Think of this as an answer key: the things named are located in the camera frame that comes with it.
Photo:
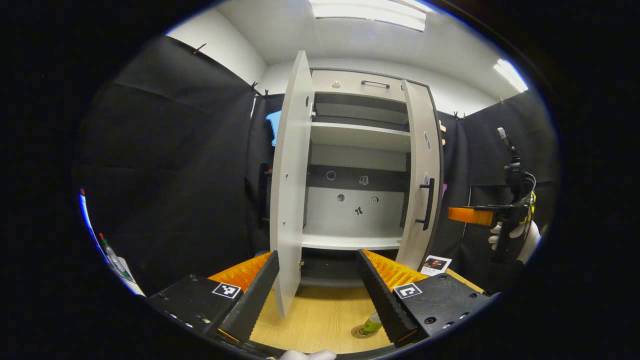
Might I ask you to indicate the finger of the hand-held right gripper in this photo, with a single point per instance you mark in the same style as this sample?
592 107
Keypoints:
470 215

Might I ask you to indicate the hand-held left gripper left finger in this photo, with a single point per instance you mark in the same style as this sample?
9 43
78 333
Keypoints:
252 300

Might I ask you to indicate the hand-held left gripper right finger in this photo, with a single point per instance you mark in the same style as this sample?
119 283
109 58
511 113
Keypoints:
385 300

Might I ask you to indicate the clear bottle with green label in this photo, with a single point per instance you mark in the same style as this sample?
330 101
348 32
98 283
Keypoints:
372 324

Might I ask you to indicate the round cork coaster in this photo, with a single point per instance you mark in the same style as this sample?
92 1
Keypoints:
357 332

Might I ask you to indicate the grey cabinet door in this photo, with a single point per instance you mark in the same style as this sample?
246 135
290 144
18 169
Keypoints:
290 200
422 150

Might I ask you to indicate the grey cabinet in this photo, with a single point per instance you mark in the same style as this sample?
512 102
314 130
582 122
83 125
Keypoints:
360 135

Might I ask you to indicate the grey cabinet drawer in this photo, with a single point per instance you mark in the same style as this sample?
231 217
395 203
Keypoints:
350 85

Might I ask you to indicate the white photo cover book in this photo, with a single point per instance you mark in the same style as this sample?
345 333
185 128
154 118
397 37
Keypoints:
436 265

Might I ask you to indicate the small ceiling light panel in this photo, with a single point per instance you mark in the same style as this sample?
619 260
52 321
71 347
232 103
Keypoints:
511 75

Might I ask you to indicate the white blue-edged board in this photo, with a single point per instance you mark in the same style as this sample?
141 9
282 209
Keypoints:
132 280

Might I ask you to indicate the red capped pen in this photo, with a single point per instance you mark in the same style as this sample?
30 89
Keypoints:
112 255

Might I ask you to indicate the large ceiling light panel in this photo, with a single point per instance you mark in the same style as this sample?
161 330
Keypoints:
370 12

